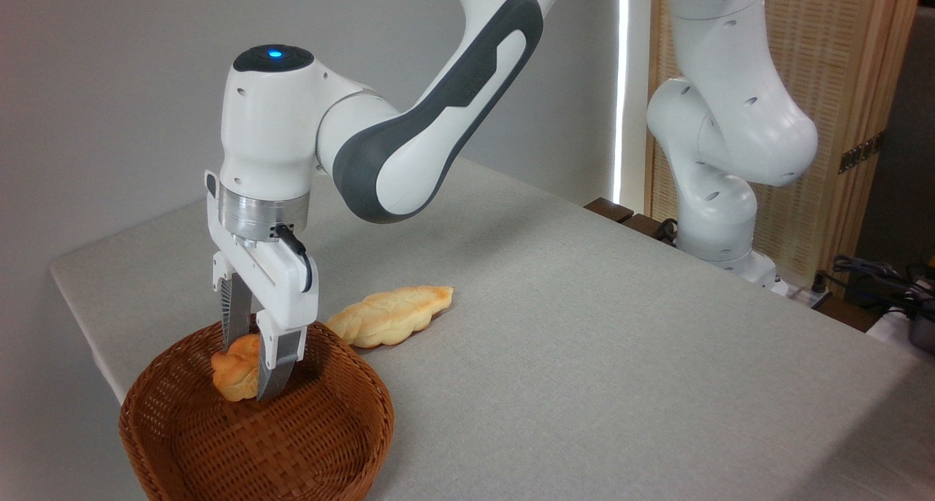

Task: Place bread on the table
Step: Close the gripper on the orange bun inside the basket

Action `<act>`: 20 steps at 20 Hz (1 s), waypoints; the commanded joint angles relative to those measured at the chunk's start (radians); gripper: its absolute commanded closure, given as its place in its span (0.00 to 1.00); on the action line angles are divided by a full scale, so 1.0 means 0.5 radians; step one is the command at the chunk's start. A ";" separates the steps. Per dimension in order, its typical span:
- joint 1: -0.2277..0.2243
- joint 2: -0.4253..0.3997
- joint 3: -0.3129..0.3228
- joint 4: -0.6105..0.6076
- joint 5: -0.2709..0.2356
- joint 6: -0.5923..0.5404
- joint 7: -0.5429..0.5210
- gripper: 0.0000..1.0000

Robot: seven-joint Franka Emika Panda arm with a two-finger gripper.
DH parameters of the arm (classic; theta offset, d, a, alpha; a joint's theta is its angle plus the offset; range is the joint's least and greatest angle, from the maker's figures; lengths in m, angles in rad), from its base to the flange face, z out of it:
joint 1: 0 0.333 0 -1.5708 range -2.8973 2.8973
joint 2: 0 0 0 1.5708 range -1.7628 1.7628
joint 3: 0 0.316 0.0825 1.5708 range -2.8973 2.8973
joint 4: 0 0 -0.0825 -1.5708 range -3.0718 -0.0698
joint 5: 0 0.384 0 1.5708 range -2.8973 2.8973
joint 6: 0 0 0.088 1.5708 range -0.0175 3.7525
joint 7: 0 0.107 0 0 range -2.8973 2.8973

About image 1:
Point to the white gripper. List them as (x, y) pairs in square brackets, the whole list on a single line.
[(285, 289)]

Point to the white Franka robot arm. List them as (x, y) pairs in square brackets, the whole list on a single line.
[(438, 121)]

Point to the brown wicker basket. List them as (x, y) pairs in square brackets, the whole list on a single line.
[(292, 450)]

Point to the white power strip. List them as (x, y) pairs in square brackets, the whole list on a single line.
[(803, 293)]

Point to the round knotted bread roll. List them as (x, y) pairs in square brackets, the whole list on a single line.
[(237, 375)]

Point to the dark metal hinge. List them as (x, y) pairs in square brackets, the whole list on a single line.
[(862, 152)]

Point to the wooden woven screen panel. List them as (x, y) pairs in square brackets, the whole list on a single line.
[(833, 48)]

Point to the dark wooden block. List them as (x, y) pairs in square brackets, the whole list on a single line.
[(608, 209), (643, 225)]

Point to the long braided bread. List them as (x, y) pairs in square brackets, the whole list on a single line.
[(387, 315)]

